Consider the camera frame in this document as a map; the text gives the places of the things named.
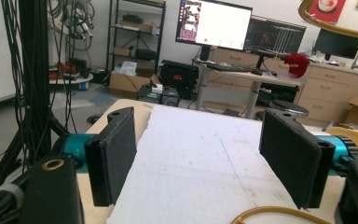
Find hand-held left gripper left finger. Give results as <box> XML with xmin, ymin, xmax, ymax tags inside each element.
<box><xmin>84</xmin><ymin>106</ymin><xmax>138</xmax><ymax>207</ymax></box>

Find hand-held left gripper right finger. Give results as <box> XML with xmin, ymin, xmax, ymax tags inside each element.
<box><xmin>258</xmin><ymin>107</ymin><xmax>337</xmax><ymax>210</ymax></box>

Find black round stool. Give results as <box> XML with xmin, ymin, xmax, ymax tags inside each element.
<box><xmin>268</xmin><ymin>99</ymin><xmax>310</xmax><ymax>119</ymax></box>

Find open cardboard box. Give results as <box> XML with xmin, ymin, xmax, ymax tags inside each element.
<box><xmin>108</xmin><ymin>70</ymin><xmax>161</xmax><ymax>101</ymax></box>

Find wooden drawer cabinet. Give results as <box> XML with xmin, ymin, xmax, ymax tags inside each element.
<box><xmin>294</xmin><ymin>63</ymin><xmax>358</xmax><ymax>127</ymax></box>

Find black electronics box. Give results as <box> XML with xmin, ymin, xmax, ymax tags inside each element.
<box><xmin>137</xmin><ymin>83</ymin><xmax>181</xmax><ymax>107</ymax></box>

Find round white table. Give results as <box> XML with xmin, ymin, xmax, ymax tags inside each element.
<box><xmin>48</xmin><ymin>73</ymin><xmax>94</xmax><ymax>86</ymax></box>

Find standing desk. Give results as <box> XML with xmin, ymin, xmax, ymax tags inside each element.
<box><xmin>192</xmin><ymin>57</ymin><xmax>302</xmax><ymax>119</ymax></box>

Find red cap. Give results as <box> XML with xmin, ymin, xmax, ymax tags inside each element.
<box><xmin>283</xmin><ymin>52</ymin><xmax>310</xmax><ymax>78</ymax></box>

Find black equipment case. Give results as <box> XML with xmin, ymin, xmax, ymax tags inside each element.
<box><xmin>158</xmin><ymin>60</ymin><xmax>200</xmax><ymax>100</ymax></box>

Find black keyboard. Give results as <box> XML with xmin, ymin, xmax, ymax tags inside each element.
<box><xmin>207</xmin><ymin>63</ymin><xmax>252</xmax><ymax>74</ymax></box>

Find black metal stand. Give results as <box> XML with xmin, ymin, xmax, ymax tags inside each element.
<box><xmin>18</xmin><ymin>0</ymin><xmax>69</xmax><ymax>160</ymax></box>

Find dark computer monitor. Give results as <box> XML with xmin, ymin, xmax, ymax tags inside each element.
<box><xmin>243</xmin><ymin>15</ymin><xmax>308</xmax><ymax>59</ymax></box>

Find small black monitor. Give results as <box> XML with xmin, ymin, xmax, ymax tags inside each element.
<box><xmin>313</xmin><ymin>28</ymin><xmax>358</xmax><ymax>60</ymax></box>

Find black metal shelf rack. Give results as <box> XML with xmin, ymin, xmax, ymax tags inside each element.
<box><xmin>106</xmin><ymin>0</ymin><xmax>167</xmax><ymax>77</ymax></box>

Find red poster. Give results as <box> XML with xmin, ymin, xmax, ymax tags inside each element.
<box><xmin>308</xmin><ymin>0</ymin><xmax>347</xmax><ymax>24</ymax></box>

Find bright computer monitor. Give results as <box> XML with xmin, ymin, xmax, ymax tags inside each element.
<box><xmin>175</xmin><ymin>0</ymin><xmax>254</xmax><ymax>52</ymax></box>

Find yellow hose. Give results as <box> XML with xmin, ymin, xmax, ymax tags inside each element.
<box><xmin>297</xmin><ymin>0</ymin><xmax>358</xmax><ymax>41</ymax></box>
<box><xmin>230</xmin><ymin>205</ymin><xmax>332</xmax><ymax>224</ymax></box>

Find black cable bundle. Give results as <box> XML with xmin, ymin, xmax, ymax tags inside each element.
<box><xmin>0</xmin><ymin>0</ymin><xmax>26</xmax><ymax>167</ymax></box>

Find hanging grey cables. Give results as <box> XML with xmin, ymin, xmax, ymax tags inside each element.
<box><xmin>48</xmin><ymin>0</ymin><xmax>96</xmax><ymax>52</ymax></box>

